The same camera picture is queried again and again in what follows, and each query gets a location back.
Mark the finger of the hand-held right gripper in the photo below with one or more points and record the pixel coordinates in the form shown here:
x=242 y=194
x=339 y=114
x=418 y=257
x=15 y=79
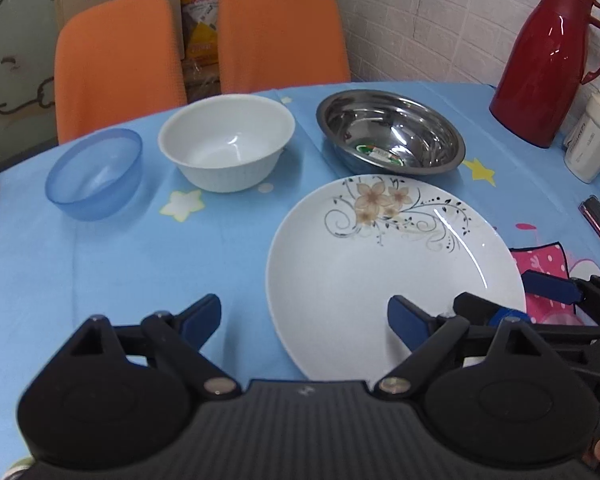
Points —
x=550 y=285
x=480 y=306

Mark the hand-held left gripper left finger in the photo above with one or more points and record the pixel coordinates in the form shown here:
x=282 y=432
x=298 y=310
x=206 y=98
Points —
x=202 y=316

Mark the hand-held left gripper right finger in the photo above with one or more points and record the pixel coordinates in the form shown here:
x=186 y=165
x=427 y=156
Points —
x=404 y=318

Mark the white floral plate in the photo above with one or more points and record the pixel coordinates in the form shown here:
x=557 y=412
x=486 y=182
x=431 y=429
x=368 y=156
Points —
x=360 y=270

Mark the blue printed tablecloth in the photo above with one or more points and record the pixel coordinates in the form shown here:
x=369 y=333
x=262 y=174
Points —
x=130 y=265

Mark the white plastic canister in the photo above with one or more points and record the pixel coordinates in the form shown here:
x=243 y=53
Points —
x=592 y=140

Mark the white ceramic bowl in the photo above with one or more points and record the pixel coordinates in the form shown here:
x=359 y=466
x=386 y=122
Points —
x=225 y=135

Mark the blue plastic bowl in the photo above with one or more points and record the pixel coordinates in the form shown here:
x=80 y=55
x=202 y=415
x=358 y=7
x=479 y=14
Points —
x=92 y=170

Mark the stainless steel bowl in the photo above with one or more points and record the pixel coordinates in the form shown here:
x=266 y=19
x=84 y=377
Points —
x=395 y=127

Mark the red thermos jug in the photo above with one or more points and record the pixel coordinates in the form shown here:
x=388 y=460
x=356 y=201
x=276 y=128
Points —
x=540 y=55

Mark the clear plastic bag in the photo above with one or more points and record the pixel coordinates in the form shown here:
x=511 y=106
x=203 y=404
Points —
x=201 y=80

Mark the orange chair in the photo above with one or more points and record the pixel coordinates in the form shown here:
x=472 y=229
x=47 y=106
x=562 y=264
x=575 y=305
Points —
x=280 y=35
x=115 y=65

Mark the yellow printed bag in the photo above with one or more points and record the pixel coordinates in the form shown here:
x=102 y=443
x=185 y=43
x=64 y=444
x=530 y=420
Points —
x=200 y=25

